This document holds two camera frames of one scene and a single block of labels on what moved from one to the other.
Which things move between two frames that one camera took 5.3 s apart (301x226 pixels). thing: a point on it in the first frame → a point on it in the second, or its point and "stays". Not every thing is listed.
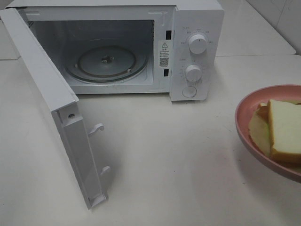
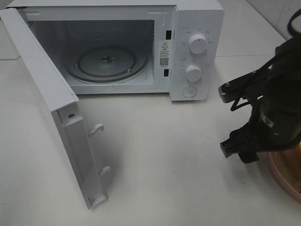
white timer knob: x=194 y=73 stays
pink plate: x=291 y=92 → x=284 y=183
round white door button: x=189 y=91 stays
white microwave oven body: x=176 y=47 stays
